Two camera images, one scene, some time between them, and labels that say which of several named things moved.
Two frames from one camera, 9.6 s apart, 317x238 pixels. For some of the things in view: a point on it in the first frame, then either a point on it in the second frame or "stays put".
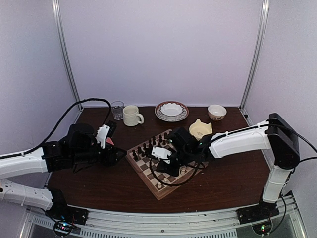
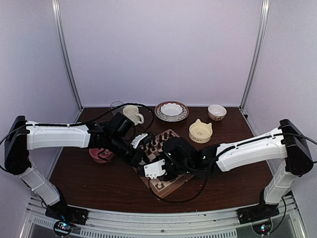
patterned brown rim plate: [172, 119] stays put
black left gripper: [109, 159] → [135, 159]
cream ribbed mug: [131, 116] stays put
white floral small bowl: [217, 112] stays put
